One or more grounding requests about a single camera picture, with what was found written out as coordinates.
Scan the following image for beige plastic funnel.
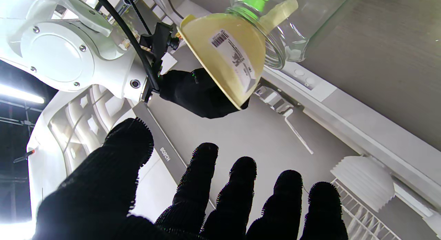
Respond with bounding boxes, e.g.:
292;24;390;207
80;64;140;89
177;0;299;110

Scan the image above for clear glass jar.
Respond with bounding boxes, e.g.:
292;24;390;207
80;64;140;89
227;0;359;70

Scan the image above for black and red right arm cables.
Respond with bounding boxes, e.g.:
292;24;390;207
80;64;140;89
90;0;161;92

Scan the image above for printed kitchen scene backdrop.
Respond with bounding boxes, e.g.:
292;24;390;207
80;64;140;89
0;0;441;240

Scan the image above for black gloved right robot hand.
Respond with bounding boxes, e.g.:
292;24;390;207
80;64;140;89
159;68;250;119

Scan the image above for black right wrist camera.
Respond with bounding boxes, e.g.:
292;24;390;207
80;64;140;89
140;22;180;66

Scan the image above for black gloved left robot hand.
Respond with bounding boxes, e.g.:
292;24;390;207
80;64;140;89
33;117;348;240

